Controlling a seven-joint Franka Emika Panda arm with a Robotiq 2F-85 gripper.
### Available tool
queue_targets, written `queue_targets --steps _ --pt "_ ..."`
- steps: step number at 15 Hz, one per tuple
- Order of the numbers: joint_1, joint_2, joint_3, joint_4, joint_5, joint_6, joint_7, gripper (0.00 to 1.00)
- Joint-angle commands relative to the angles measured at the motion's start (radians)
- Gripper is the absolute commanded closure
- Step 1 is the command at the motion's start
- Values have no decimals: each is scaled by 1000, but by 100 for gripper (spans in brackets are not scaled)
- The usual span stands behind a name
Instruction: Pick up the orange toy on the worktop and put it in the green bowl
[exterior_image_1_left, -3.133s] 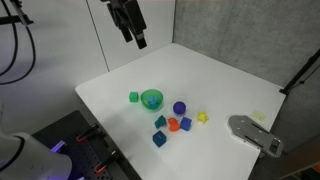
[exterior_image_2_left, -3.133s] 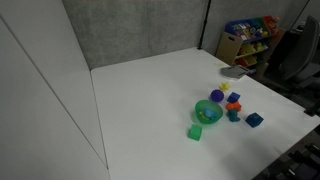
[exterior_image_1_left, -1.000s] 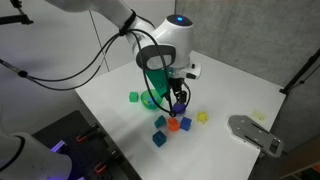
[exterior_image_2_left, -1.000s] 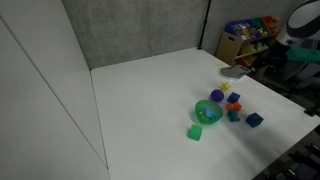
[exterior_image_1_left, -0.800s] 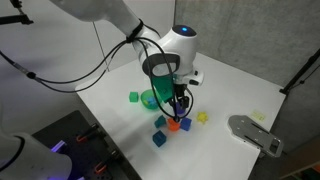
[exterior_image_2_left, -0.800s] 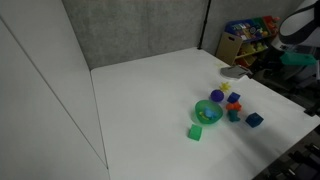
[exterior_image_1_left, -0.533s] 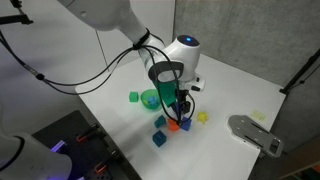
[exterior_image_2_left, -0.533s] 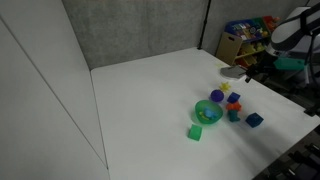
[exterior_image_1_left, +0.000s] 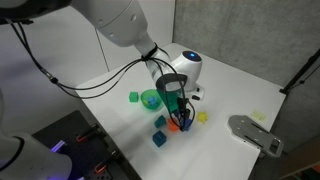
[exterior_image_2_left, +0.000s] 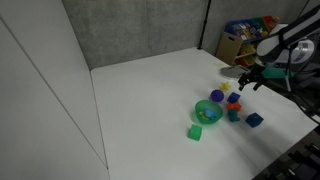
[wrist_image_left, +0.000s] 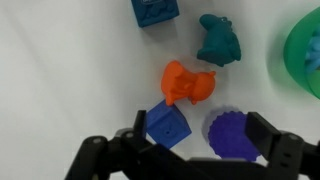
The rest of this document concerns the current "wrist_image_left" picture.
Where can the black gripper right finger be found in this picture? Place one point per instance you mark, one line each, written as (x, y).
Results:
(286, 153)

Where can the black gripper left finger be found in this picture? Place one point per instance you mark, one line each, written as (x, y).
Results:
(110, 156)

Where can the orange toy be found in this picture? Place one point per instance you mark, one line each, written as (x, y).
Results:
(186, 85)

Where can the green bowl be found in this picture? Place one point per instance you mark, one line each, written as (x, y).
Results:
(295, 56)

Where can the light blue toy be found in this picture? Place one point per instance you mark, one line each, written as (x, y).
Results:
(314, 53)

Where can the teal animal toy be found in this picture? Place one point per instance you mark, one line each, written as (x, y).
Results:
(220, 41)

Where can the purple textured ball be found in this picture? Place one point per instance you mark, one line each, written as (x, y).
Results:
(230, 138)

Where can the dark teal blue cube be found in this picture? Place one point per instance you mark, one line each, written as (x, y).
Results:
(155, 11)

